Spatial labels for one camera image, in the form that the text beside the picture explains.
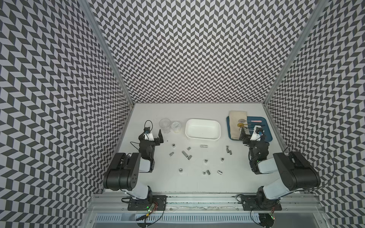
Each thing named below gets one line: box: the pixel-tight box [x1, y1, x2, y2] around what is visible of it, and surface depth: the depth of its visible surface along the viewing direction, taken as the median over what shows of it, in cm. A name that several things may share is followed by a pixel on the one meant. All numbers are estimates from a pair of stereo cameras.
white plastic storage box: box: [184, 118, 221, 141], surface depth 103 cm
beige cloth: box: [229, 110, 248, 140], surface depth 109 cm
